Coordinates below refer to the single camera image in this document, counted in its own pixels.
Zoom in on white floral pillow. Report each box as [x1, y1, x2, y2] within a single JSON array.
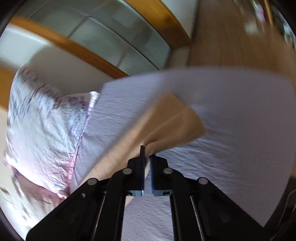
[[3, 66, 99, 199]]

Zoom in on tan shirt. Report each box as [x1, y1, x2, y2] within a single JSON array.
[[86, 93, 206, 180]]

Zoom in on wooden framed glass door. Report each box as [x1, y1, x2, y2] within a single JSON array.
[[11, 1, 191, 78]]

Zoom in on lavender bed sheet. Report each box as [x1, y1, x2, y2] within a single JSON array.
[[70, 68, 295, 240]]

